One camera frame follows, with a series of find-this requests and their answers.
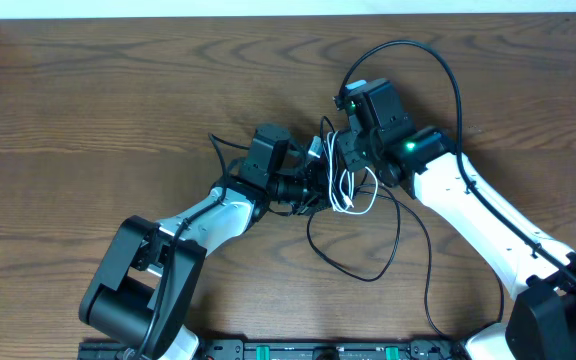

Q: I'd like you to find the white usb cable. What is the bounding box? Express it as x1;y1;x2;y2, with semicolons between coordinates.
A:
325;129;380;216

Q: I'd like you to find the black usb cable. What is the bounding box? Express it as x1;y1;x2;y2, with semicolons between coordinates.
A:
305;115;402;283
362;187;506;341

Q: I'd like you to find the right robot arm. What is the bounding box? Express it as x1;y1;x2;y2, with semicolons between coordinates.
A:
336;79;576;359

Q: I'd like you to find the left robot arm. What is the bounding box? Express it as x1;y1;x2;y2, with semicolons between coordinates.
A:
79;124;327;359

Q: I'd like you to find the right camera black cable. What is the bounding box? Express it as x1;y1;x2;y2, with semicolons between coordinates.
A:
336;39;576;309

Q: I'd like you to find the camera black cable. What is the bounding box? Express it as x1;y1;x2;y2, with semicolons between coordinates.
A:
336;39;576;309
135;132;252;360

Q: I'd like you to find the left camera black cable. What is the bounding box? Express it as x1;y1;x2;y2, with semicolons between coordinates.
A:
135;132;252;360

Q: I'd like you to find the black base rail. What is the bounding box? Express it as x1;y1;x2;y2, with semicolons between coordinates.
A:
77;337;469;360

